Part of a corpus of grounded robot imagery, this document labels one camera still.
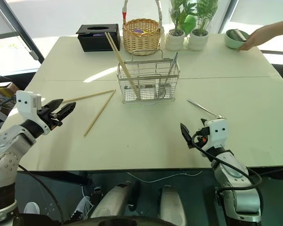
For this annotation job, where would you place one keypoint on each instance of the fine-leaf plant in white pot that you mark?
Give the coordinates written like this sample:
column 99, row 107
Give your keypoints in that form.
column 198, row 40

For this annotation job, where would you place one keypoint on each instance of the wooden chopstick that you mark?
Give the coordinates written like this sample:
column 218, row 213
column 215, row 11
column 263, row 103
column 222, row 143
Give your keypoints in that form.
column 122, row 66
column 126, row 67
column 89, row 95
column 100, row 113

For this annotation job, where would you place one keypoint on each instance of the silver metal utensil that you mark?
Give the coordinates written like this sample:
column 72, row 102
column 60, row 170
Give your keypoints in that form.
column 175, row 63

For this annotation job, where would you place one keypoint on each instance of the broad-leaf plant in white pot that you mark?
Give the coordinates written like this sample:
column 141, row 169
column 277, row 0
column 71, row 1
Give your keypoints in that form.
column 175, row 40

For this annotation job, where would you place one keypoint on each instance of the metal object in bowl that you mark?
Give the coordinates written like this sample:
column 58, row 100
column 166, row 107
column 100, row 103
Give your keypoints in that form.
column 238, row 35

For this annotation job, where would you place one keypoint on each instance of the black tissue box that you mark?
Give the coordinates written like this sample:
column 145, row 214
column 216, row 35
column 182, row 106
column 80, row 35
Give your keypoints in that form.
column 96, row 40

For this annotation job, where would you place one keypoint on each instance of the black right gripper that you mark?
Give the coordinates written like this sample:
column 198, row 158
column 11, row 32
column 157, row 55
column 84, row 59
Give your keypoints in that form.
column 200, row 139

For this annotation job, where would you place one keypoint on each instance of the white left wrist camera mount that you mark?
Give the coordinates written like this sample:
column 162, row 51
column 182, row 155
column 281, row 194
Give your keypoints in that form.
column 26, row 100

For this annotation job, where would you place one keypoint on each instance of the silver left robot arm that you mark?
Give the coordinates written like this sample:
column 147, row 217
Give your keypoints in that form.
column 7, row 150

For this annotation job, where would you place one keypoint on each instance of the cardboard box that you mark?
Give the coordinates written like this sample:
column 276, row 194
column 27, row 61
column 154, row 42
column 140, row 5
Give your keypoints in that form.
column 2, row 94

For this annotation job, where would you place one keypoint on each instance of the person's bare forearm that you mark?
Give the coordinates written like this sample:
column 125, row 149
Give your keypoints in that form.
column 281, row 29

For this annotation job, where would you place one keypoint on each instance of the silver metal spoon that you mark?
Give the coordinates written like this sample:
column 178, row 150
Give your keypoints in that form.
column 202, row 108
column 171, row 68

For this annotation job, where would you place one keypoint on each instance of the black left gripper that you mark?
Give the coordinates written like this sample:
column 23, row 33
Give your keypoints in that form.
column 47, row 115

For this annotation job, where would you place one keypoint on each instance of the person's bare hand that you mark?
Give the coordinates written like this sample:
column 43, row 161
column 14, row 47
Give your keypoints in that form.
column 259, row 37

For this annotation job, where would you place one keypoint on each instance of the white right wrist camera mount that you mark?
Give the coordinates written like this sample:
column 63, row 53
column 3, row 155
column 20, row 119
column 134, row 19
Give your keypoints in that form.
column 218, row 131

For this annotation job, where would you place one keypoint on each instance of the light green bowl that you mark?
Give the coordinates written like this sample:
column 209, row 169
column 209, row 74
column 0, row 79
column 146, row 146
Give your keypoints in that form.
column 231, row 42

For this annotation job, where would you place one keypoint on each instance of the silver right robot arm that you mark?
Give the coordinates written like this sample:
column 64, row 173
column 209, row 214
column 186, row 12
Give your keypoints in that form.
column 235, row 179

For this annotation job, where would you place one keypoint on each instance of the black metal frame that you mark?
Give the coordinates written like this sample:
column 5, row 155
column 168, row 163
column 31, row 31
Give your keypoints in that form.
column 21, row 33

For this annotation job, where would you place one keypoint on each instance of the silver robot leg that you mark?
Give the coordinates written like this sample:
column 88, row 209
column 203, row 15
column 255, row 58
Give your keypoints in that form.
column 171, row 204
column 113, row 200

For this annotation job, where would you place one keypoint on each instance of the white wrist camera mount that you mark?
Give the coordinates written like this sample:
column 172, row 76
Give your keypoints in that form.
column 218, row 131
column 26, row 100

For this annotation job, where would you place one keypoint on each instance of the white shoe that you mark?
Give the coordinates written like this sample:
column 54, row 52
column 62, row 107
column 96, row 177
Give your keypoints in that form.
column 31, row 208
column 81, row 208

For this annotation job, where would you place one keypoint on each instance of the purple item in basket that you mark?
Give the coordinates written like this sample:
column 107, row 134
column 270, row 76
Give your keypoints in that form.
column 139, row 30

